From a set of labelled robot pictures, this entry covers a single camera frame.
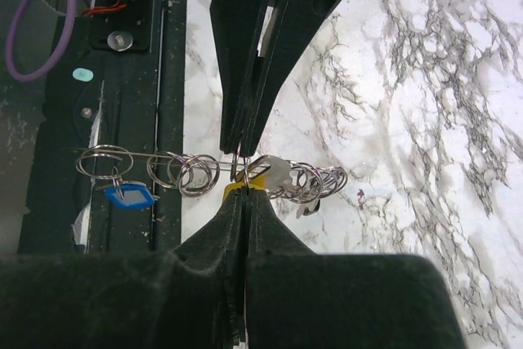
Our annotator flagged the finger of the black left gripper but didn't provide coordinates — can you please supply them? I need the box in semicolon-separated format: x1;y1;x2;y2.
240;0;341;157
210;0;275;152

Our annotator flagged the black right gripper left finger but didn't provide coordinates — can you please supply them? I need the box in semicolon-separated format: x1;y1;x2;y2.
1;191;245;348

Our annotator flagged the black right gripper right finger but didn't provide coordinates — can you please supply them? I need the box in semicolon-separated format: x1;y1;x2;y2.
244;191;466;348

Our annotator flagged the key with yellow tag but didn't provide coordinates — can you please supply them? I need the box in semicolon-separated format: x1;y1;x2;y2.
222;154;292;201

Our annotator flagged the key with black tag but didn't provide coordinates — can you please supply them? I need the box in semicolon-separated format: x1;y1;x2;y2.
296;199;321;219

